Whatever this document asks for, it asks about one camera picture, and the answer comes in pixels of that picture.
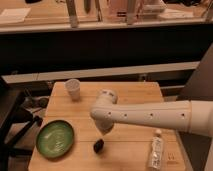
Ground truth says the clear plastic bottle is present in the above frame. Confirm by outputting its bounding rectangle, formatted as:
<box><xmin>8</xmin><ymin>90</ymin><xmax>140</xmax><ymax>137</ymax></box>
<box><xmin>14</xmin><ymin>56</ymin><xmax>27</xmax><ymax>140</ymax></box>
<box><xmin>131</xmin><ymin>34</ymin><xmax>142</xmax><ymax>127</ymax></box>
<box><xmin>148</xmin><ymin>129</ymin><xmax>164</xmax><ymax>171</ymax></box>

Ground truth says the white paper cup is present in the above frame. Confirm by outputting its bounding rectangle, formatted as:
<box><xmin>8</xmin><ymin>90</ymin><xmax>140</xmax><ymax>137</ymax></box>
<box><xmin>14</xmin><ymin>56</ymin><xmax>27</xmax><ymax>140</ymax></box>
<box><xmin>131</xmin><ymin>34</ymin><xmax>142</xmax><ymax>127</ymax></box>
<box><xmin>65</xmin><ymin>79</ymin><xmax>80</xmax><ymax>101</ymax></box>

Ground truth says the dark small object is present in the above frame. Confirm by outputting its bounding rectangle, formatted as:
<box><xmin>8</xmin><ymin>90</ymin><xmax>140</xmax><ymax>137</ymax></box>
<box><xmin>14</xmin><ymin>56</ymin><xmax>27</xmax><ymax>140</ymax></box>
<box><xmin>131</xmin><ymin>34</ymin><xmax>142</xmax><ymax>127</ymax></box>
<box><xmin>93</xmin><ymin>139</ymin><xmax>104</xmax><ymax>153</ymax></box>

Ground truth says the green plate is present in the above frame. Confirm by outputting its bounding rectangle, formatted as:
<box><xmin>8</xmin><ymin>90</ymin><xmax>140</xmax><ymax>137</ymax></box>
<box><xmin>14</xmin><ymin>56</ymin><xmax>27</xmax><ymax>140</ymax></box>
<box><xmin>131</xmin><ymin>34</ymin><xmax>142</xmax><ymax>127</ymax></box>
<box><xmin>36</xmin><ymin>120</ymin><xmax>74</xmax><ymax>159</ymax></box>

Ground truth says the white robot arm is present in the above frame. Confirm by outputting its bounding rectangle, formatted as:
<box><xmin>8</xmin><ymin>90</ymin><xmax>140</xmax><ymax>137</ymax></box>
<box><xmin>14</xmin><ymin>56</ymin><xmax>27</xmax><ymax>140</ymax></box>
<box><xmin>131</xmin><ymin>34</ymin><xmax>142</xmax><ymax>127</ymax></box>
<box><xmin>90</xmin><ymin>90</ymin><xmax>213</xmax><ymax>137</ymax></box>

